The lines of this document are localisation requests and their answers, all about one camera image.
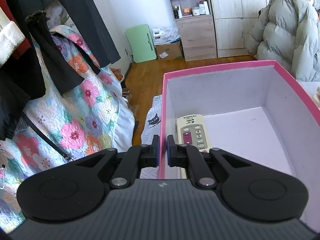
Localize cream remote control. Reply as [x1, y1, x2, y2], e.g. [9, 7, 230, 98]
[176, 114, 210, 153]

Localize pink cardboard box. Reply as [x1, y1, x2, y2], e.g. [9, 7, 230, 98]
[159, 61, 319, 230]

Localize floral quilt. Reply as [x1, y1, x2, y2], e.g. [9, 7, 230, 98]
[1, 25, 135, 233]

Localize brown cardboard box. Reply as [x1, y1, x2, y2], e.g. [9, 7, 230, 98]
[156, 40, 184, 61]

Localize green folding table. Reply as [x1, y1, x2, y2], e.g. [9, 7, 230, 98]
[125, 24, 157, 63]

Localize black hanging coat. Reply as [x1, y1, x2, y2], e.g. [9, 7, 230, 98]
[1, 0, 120, 140]

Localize wooden shelf cabinet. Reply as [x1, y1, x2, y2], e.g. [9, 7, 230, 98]
[168, 0, 217, 61]

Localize light wooden wardrobe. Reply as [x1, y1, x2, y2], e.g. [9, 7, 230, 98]
[212, 0, 269, 57]

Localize grey-green puffer jacket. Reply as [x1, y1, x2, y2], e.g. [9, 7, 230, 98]
[246, 0, 319, 82]

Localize white fleece cuff garment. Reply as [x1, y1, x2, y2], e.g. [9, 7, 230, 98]
[0, 21, 25, 66]

